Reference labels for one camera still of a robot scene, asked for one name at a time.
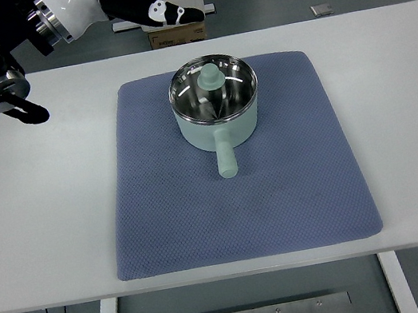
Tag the small grey floor object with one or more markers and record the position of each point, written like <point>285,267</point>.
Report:
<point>321,9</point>

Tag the cardboard box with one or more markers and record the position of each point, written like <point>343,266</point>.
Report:
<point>177,35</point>

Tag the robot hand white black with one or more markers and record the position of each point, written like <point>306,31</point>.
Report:
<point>74,10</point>

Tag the blue textured mat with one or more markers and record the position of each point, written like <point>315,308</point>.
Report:
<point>243,215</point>

